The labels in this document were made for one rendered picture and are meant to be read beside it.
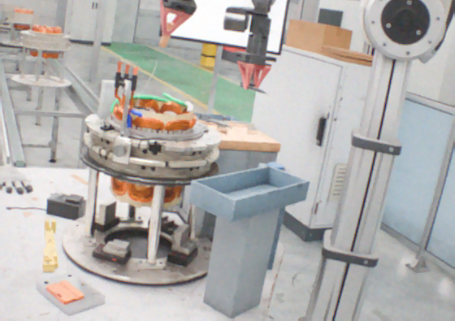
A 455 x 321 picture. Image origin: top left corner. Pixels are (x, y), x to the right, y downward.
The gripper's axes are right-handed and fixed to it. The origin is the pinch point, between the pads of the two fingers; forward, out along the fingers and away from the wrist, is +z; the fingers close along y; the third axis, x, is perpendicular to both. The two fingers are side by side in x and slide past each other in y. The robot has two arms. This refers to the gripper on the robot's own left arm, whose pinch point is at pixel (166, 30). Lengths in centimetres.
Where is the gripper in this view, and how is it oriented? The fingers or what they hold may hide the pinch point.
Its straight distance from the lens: 123.8
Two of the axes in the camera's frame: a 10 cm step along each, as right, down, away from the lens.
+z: -3.7, 7.7, 5.2
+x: 9.0, 1.6, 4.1
